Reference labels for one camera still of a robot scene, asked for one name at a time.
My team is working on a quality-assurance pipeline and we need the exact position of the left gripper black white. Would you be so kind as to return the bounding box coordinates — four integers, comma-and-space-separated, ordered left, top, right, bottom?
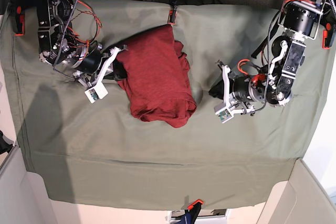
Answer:
208, 60, 267, 116

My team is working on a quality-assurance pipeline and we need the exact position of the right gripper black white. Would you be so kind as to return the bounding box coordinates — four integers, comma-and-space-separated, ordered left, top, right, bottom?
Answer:
70, 46, 127, 89

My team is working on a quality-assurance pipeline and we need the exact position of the red long-sleeve T-shirt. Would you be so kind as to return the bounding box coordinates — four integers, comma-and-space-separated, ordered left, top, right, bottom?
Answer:
117, 25, 196, 128

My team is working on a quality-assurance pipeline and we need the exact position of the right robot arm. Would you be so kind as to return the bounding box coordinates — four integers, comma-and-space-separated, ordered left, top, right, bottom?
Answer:
37, 0, 127, 103

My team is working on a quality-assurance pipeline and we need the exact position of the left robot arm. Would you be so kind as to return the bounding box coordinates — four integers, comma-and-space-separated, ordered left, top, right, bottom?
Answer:
209, 0, 335, 123

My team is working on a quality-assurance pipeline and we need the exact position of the top centre blue clamp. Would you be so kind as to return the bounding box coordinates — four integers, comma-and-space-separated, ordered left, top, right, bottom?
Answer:
167, 0, 178, 25

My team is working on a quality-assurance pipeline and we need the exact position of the green table cloth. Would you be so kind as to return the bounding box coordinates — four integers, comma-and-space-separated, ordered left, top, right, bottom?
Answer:
1, 5, 335, 210

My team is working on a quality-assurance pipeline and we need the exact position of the top left orange clamp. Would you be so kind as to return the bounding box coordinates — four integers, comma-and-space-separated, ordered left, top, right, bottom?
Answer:
9, 5, 25, 36

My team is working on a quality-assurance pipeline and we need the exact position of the top right orange clamp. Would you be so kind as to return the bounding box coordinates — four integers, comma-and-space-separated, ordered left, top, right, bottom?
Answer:
322, 23, 335, 49

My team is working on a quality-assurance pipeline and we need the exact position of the bottom orange blue clamp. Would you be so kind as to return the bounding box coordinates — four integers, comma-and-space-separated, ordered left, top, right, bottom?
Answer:
174, 199, 204, 224

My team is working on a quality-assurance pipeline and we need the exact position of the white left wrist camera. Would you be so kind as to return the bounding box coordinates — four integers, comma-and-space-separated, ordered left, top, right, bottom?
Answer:
214, 103, 234, 123

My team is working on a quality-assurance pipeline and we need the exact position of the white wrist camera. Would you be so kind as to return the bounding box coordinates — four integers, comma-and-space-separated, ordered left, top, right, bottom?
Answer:
85, 82, 108, 103
214, 103, 234, 123

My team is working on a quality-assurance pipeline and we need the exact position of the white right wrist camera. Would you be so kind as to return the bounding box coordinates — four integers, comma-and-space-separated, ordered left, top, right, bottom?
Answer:
85, 82, 108, 103

